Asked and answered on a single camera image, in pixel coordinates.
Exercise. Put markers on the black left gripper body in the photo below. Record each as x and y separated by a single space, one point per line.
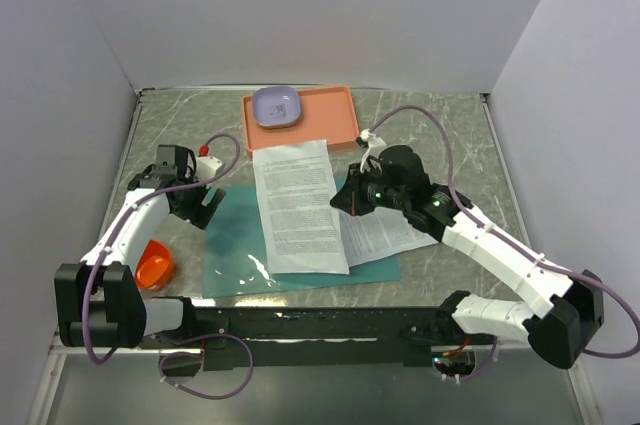
192 209

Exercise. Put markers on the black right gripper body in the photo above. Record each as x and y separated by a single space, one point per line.
369 190

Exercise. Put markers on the single white printed sheet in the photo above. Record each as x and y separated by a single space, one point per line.
294 184

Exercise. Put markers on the teal green file folder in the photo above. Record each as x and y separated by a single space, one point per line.
235 256

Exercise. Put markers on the white printed paper sheets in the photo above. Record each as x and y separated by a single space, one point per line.
379 235

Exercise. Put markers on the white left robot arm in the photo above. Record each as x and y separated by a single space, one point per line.
97 299

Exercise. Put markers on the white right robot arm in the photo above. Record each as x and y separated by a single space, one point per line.
557 311

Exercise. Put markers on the salmon pink tray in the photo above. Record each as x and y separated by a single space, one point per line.
327 113

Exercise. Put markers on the orange plastic cup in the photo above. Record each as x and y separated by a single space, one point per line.
155 268

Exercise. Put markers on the lavender square bowl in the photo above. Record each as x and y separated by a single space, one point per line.
276 107

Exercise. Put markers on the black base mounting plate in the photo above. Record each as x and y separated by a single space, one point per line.
275 336

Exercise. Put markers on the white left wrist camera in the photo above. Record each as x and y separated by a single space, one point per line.
207 166

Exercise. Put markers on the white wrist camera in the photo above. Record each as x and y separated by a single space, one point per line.
207 166
372 145

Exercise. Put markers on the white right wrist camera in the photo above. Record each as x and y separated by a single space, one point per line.
372 145

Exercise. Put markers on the aluminium frame rail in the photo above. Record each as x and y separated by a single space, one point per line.
58 348

